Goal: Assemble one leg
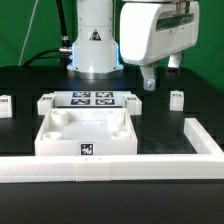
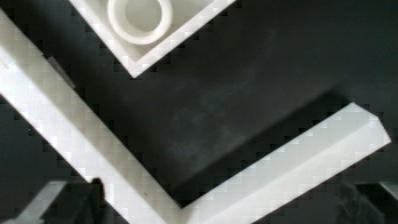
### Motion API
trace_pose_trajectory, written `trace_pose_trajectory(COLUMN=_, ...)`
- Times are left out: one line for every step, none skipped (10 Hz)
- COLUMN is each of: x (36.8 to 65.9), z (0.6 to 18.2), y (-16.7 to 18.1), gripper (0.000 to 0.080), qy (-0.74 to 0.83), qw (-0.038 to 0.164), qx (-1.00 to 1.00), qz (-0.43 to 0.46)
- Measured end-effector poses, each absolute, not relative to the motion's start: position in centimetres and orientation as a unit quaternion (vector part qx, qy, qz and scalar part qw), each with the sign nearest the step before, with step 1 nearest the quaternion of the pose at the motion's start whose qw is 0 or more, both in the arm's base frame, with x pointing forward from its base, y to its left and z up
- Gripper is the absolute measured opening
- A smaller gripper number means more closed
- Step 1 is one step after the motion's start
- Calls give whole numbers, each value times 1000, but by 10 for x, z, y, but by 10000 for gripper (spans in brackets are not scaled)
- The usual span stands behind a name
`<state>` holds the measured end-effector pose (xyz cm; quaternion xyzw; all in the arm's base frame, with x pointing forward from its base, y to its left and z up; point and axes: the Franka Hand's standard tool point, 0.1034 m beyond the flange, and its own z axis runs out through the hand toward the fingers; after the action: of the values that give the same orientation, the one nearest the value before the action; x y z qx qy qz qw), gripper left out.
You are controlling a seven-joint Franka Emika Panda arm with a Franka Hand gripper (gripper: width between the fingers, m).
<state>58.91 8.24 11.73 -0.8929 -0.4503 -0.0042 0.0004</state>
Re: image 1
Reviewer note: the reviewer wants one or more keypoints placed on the white L-shaped fence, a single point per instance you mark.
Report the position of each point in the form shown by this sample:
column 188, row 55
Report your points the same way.
column 205, row 164

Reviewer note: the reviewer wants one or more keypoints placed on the white square table top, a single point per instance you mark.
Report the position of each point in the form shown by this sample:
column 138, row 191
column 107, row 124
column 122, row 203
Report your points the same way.
column 83, row 132

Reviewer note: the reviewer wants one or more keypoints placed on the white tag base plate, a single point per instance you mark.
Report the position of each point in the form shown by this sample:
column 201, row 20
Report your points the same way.
column 90, row 98

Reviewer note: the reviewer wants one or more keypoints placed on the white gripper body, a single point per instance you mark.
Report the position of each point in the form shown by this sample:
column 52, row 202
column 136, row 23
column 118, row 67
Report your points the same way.
column 150, row 31

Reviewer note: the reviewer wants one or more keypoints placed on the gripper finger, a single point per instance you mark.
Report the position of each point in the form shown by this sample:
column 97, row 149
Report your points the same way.
column 175, row 60
column 149, row 77

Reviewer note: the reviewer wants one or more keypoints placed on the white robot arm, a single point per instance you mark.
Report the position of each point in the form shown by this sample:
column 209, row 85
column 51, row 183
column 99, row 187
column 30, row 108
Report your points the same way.
column 96, row 53

